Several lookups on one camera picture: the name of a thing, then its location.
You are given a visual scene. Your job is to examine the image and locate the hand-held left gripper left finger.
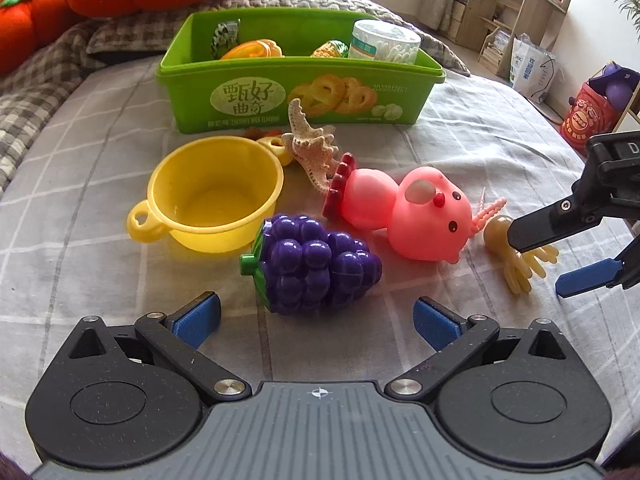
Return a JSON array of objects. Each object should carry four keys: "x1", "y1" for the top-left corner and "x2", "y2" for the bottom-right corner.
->
[{"x1": 65, "y1": 290, "x2": 253, "y2": 404}]

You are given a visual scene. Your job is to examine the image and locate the beige coral piece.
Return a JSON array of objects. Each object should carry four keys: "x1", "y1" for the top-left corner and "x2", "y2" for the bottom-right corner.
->
[{"x1": 281, "y1": 98, "x2": 341, "y2": 195}]

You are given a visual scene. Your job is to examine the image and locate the small orange pumpkin cushion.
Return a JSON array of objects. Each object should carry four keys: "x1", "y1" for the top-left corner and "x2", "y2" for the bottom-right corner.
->
[{"x1": 0, "y1": 0, "x2": 81, "y2": 75}]

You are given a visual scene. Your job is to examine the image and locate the purple plush toy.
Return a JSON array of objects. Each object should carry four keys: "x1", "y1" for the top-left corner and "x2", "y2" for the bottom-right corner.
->
[{"x1": 589, "y1": 62, "x2": 640, "y2": 111}]

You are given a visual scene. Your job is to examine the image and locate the yellow toy pot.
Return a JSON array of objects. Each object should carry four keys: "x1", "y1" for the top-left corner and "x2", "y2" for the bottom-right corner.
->
[{"x1": 126, "y1": 136, "x2": 291, "y2": 252}]

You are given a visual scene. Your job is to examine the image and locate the green plastic box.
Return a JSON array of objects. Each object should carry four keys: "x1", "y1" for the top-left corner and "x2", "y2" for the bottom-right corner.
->
[{"x1": 155, "y1": 8, "x2": 447, "y2": 135}]

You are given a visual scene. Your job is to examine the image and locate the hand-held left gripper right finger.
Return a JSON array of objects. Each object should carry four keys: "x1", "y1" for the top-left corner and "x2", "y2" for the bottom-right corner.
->
[{"x1": 385, "y1": 296, "x2": 576, "y2": 403}]

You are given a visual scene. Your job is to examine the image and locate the yellow toy corn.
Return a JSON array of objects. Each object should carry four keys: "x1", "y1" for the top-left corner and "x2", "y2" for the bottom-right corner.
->
[{"x1": 310, "y1": 40, "x2": 350, "y2": 58}]

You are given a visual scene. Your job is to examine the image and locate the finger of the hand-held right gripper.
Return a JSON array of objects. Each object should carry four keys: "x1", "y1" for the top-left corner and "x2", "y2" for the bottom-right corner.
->
[
  {"x1": 506, "y1": 198, "x2": 604, "y2": 254},
  {"x1": 555, "y1": 241, "x2": 640, "y2": 299}
]

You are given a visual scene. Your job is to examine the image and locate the white paper bag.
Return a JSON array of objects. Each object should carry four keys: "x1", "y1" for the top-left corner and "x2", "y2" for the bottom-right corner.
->
[{"x1": 509, "y1": 34, "x2": 557, "y2": 103}]

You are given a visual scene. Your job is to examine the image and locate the light grey plaid sheet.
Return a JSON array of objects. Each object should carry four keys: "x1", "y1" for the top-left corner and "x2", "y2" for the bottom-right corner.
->
[{"x1": 0, "y1": 57, "x2": 640, "y2": 461}]

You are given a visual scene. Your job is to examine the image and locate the translucent yellow hand toy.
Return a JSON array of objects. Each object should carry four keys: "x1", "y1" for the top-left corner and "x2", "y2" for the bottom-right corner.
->
[{"x1": 482, "y1": 214, "x2": 560, "y2": 295}]

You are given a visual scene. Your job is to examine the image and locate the orange toy fruit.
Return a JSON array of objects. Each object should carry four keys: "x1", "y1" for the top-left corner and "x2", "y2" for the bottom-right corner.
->
[{"x1": 220, "y1": 38, "x2": 283, "y2": 61}]

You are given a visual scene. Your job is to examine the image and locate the pink rubber pig toy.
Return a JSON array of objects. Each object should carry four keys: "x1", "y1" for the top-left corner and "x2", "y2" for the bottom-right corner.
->
[{"x1": 322, "y1": 153, "x2": 473, "y2": 263}]

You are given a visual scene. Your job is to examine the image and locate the purple toy grapes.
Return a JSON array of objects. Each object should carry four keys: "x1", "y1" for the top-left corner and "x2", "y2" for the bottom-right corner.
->
[{"x1": 240, "y1": 214, "x2": 383, "y2": 316}]

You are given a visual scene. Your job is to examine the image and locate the clear cotton swab jar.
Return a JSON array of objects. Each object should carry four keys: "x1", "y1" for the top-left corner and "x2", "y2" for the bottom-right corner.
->
[{"x1": 347, "y1": 20, "x2": 422, "y2": 66}]

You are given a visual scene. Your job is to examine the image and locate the green potted plant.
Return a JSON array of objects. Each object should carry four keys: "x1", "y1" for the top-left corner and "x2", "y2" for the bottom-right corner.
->
[{"x1": 617, "y1": 0, "x2": 640, "y2": 41}]

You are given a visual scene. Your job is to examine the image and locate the wooden bookshelf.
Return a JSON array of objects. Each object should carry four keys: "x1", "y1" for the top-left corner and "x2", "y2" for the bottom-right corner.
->
[{"x1": 440, "y1": 0, "x2": 573, "y2": 73}]

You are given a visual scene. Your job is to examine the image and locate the red bag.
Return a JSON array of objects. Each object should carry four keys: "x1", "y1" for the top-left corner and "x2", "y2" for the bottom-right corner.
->
[{"x1": 560, "y1": 80, "x2": 626, "y2": 153}]

